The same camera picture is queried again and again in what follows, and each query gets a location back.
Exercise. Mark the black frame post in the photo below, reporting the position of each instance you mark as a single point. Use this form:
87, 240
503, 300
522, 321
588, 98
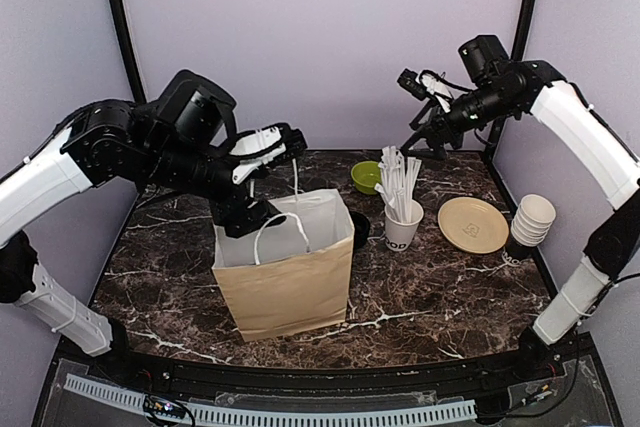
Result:
126, 48
517, 53

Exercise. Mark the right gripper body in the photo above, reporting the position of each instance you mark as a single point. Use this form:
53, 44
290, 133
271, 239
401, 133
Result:
455, 133

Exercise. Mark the white cup holding straws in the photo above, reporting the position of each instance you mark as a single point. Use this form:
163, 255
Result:
399, 235

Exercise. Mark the brown paper bag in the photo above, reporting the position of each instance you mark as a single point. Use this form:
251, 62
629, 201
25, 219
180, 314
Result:
293, 273

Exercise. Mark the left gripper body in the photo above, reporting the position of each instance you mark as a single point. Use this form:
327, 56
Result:
224, 212

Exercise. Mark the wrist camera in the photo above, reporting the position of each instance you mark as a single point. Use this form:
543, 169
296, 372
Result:
264, 148
428, 85

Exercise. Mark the green bowl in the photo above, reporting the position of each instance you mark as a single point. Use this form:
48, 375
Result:
366, 175

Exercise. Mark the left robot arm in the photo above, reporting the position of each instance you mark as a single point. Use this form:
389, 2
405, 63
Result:
186, 139

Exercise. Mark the beige plate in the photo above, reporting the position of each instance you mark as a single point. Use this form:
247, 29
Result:
473, 225

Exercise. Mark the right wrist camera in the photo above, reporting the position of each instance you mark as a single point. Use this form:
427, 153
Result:
428, 85

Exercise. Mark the left black frame post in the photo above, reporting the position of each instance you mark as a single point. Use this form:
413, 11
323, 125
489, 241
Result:
126, 48

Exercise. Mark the bundle of white wrapped straws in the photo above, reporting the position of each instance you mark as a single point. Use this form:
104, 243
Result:
398, 179

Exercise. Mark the stack of black lids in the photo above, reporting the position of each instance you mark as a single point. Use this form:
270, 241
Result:
362, 227

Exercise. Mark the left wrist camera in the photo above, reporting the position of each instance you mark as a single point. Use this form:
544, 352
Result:
264, 148

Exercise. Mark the right black frame post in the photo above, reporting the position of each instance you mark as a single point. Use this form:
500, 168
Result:
517, 53

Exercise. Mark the stack of paper cups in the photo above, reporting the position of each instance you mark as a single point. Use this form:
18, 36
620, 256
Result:
529, 228

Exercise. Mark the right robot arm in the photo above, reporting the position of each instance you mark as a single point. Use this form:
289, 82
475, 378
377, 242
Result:
504, 87

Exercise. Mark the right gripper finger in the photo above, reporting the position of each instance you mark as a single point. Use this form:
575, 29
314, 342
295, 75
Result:
422, 116
419, 146

